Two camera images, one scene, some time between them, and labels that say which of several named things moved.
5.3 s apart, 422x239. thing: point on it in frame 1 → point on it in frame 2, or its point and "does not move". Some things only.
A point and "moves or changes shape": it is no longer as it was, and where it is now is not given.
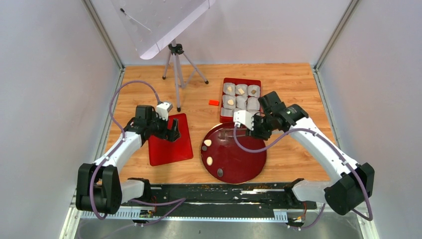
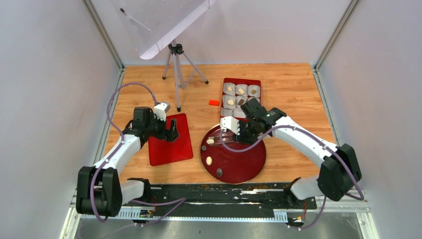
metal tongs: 229,133 moves or changes shape
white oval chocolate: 209,161 does not move
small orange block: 214,102 does not move
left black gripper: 171,135 does not move
